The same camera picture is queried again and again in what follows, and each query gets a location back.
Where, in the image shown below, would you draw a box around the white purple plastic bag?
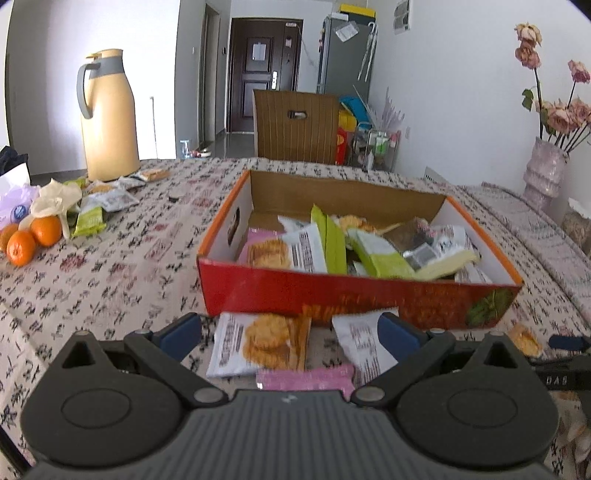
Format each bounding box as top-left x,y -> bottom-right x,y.
0,161 -> 42,224

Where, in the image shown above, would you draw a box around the white cracker snack packet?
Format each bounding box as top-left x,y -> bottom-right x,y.
206,313 -> 312,378
331,308 -> 402,386

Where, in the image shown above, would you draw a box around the dark cloth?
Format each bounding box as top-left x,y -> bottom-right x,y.
0,145 -> 31,176

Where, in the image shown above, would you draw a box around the dark brown door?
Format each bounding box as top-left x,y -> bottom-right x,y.
227,17 -> 304,134

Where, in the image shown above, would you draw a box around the red cardboard box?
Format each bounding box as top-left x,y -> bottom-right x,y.
197,169 -> 524,330

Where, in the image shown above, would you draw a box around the blue bag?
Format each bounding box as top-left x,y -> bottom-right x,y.
340,95 -> 370,125

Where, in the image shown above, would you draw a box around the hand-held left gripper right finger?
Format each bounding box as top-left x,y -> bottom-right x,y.
351,312 -> 527,407

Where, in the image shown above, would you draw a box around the dried rose bouquet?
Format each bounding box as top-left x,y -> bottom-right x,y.
515,22 -> 591,153

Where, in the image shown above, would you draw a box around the pink textured vase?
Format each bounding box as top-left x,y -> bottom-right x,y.
523,137 -> 570,210

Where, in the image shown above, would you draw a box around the pink snack packet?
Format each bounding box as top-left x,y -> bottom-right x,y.
238,228 -> 291,268
255,364 -> 356,393

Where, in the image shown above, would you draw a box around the wooden chair back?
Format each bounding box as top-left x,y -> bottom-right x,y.
254,90 -> 341,164

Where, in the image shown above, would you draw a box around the orange cracker packet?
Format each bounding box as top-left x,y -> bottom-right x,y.
508,323 -> 542,358
337,215 -> 379,234

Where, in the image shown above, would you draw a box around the clear snack container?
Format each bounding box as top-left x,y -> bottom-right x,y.
561,198 -> 591,254

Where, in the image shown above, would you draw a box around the wall poster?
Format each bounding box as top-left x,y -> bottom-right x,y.
393,0 -> 411,35

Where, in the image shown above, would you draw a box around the cream plastic bag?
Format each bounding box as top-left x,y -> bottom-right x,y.
30,179 -> 84,238

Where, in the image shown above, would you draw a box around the grey refrigerator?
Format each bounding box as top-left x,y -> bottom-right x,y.
318,14 -> 377,97

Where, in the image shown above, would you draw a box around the white barcode snack packet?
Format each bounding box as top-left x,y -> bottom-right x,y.
277,217 -> 328,274

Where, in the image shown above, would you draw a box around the yellow thermos jug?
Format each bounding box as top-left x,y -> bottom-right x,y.
76,48 -> 140,183

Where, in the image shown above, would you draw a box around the wire storage rack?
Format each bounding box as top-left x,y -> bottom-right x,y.
351,129 -> 400,171

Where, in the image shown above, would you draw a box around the light green snack packet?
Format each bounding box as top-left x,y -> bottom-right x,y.
71,208 -> 108,238

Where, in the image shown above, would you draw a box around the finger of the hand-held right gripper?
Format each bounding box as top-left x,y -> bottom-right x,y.
549,335 -> 591,352

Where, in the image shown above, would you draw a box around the white dried grass stems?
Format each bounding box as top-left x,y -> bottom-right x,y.
369,88 -> 406,132

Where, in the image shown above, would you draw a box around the white umbrella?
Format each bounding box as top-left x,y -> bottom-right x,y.
358,21 -> 377,83

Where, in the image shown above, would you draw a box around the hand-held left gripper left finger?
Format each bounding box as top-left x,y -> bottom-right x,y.
59,313 -> 227,409

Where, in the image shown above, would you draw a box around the grey quilted blanket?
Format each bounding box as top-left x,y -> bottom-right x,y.
455,181 -> 591,333

